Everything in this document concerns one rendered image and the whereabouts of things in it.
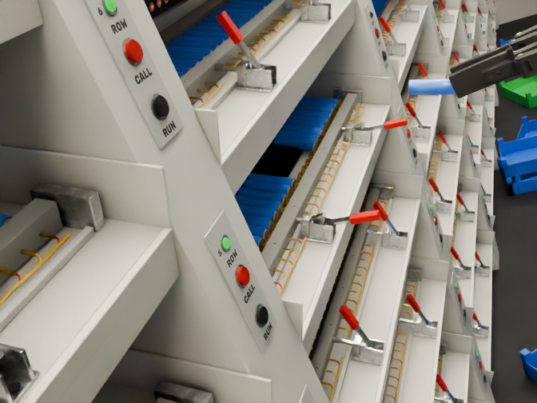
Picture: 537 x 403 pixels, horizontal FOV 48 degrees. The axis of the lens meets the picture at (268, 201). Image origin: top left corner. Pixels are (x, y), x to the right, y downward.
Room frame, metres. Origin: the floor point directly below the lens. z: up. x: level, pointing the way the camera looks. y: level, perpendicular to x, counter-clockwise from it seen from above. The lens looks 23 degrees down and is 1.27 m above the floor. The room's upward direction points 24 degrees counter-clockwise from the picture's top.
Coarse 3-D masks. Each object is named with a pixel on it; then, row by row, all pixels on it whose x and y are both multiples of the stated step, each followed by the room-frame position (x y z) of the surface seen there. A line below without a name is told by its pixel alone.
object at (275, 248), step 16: (352, 96) 1.01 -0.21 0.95; (352, 112) 0.99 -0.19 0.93; (336, 128) 0.89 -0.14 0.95; (320, 144) 0.84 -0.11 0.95; (336, 144) 0.87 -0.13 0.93; (320, 160) 0.80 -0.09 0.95; (304, 176) 0.76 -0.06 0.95; (320, 176) 0.78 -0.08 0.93; (304, 192) 0.72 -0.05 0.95; (288, 208) 0.68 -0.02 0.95; (304, 208) 0.70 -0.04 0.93; (288, 224) 0.65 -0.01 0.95; (272, 240) 0.62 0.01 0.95; (288, 240) 0.64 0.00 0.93; (304, 240) 0.64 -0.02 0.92; (272, 256) 0.59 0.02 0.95; (272, 272) 0.58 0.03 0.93; (288, 272) 0.58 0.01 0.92
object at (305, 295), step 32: (320, 96) 1.07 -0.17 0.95; (384, 96) 1.02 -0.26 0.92; (352, 160) 0.83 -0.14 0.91; (320, 192) 0.75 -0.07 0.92; (352, 192) 0.74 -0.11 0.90; (352, 224) 0.72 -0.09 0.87; (320, 256) 0.62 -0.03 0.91; (288, 288) 0.57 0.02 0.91; (320, 288) 0.56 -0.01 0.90; (320, 320) 0.56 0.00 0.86
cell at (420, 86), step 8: (416, 80) 0.69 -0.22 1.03; (424, 80) 0.69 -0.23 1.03; (432, 80) 0.69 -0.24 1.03; (440, 80) 0.68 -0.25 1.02; (448, 80) 0.68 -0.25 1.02; (408, 88) 0.69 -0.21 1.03; (416, 88) 0.69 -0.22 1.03; (424, 88) 0.68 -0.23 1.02; (432, 88) 0.68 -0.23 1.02; (440, 88) 0.67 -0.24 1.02; (448, 88) 0.67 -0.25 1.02
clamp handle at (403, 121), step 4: (396, 120) 0.86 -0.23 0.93; (400, 120) 0.85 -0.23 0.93; (404, 120) 0.85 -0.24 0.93; (364, 124) 0.88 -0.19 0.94; (384, 124) 0.86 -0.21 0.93; (388, 124) 0.86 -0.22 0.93; (392, 124) 0.85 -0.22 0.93; (396, 124) 0.85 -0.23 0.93; (400, 124) 0.85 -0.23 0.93; (404, 124) 0.85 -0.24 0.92; (368, 128) 0.88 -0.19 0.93; (372, 128) 0.87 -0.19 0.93; (376, 128) 0.87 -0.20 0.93; (380, 128) 0.87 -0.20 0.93; (384, 128) 0.86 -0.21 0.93; (388, 128) 0.86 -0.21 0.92
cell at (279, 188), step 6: (246, 180) 0.77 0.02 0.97; (246, 186) 0.76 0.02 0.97; (252, 186) 0.76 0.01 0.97; (258, 186) 0.76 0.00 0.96; (264, 186) 0.75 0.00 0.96; (270, 186) 0.75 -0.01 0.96; (276, 186) 0.75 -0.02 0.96; (282, 186) 0.74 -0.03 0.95; (288, 186) 0.74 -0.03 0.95; (282, 192) 0.74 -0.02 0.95; (288, 192) 0.74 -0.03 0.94
